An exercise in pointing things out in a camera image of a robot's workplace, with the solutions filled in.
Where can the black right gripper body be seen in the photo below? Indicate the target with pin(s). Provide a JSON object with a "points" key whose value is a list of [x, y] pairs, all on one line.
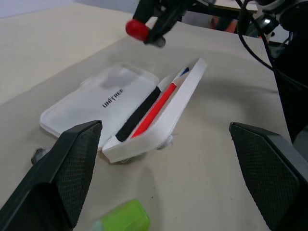
{"points": [[156, 6]]}

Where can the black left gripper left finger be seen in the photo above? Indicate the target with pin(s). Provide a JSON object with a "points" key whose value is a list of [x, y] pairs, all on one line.
{"points": [[48, 183]]}

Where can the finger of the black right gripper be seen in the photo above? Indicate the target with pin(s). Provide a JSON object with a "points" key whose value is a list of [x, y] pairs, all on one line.
{"points": [[172, 21], [155, 31]]}

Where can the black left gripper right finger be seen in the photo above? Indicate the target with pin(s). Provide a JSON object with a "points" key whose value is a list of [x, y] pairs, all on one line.
{"points": [[272, 173]]}

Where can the white plastic pencil case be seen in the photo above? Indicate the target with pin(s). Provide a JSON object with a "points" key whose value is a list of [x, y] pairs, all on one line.
{"points": [[183, 101]]}

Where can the red pencil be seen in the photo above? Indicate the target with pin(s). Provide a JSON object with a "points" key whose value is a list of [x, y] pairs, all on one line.
{"points": [[154, 110]]}

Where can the black marker with white end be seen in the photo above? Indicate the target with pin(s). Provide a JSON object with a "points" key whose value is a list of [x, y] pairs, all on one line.
{"points": [[139, 113]]}

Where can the green marker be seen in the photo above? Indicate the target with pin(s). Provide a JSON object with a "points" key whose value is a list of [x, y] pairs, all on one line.
{"points": [[125, 216]]}

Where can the small grey object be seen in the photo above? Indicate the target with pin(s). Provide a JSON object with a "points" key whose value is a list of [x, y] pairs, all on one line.
{"points": [[38, 155]]}

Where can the wooden board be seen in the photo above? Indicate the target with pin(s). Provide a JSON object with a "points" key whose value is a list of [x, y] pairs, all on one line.
{"points": [[233, 6]]}

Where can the dark robot torso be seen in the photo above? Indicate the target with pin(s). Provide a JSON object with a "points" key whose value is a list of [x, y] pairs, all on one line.
{"points": [[293, 79]]}

